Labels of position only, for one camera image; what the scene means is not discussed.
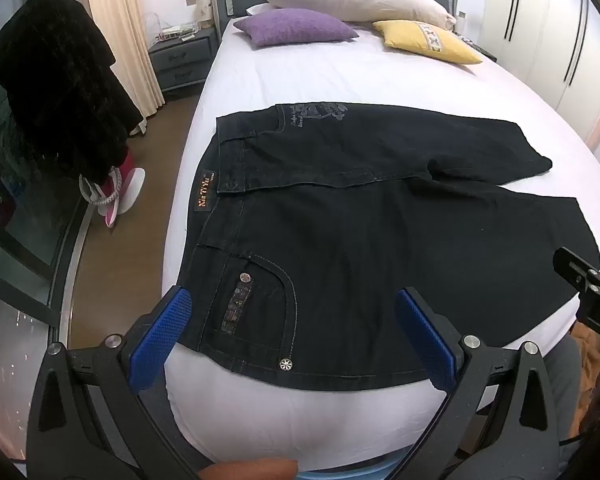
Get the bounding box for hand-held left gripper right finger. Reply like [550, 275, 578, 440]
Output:
[394, 287, 577, 480]

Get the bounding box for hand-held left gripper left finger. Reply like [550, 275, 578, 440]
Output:
[25, 286, 207, 480]

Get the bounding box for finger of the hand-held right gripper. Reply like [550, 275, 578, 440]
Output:
[553, 246, 600, 291]

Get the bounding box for black denim pants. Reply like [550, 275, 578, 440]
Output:
[176, 102, 600, 391]

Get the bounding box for person's left hand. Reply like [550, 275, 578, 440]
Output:
[199, 457, 299, 480]

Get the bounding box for pink and white object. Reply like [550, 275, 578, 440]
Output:
[78, 147, 147, 229]

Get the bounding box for white wardrobe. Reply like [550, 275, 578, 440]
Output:
[477, 0, 600, 163]

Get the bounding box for dark hanging garment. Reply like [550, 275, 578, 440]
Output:
[0, 0, 145, 184]

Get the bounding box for yellow pillow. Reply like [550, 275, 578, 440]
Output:
[372, 20, 483, 66]

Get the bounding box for grey nightstand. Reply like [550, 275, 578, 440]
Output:
[147, 26, 219, 92]

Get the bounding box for bed with white sheet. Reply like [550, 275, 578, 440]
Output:
[162, 7, 600, 473]

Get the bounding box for cream curtain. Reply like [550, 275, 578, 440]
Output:
[82, 0, 167, 137]

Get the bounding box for clutter on nightstand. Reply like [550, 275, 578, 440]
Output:
[154, 0, 217, 44]

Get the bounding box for purple pillow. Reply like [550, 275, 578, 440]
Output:
[233, 8, 360, 49]

